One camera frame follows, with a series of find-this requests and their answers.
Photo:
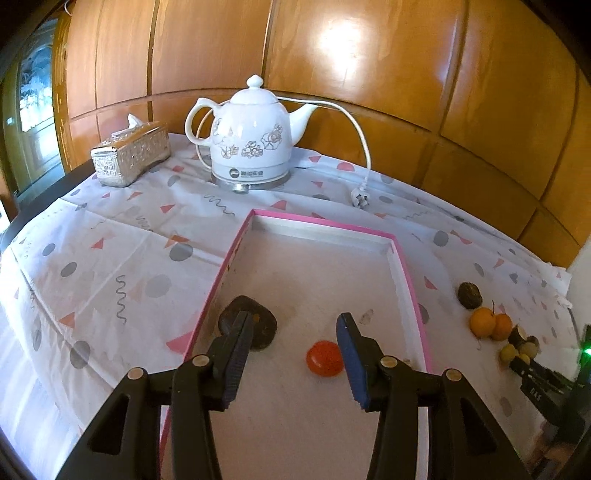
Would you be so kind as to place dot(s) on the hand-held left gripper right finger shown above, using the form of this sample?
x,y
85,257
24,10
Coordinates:
x,y
353,369

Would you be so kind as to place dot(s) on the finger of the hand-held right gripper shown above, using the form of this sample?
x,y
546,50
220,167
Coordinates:
x,y
542,397
535,368

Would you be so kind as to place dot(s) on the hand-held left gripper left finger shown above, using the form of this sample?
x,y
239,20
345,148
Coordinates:
x,y
234,369

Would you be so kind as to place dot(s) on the small yellow-green fruit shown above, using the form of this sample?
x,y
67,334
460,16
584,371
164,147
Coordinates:
x,y
523,359
508,353

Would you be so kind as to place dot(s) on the dark brown fruit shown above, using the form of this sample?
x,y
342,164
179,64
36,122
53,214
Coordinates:
x,y
265,333

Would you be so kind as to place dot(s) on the pink-rimmed white tray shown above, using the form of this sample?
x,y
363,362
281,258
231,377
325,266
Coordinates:
x,y
314,277

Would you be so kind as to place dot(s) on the red-orange round fruit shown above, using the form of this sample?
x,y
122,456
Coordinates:
x,y
323,360

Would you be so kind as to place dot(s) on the small orange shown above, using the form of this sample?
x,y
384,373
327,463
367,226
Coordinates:
x,y
502,326
481,323

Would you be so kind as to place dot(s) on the dark wrinkled round fruit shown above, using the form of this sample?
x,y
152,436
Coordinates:
x,y
470,295

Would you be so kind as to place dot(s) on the white patterned tablecloth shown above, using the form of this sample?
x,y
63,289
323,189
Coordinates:
x,y
115,240

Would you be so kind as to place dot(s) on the silver kettle base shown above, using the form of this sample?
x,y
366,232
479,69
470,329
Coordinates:
x,y
277,181

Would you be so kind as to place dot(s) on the white floral ceramic kettle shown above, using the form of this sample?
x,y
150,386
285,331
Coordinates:
x,y
251,134

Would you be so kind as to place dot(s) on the silver embossed tissue box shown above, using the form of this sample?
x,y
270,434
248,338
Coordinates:
x,y
129,157

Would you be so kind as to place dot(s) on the white tissue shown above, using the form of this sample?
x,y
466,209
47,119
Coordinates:
x,y
134,123

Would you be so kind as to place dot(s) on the etched glass door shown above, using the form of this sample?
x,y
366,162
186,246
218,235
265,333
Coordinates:
x,y
32,106

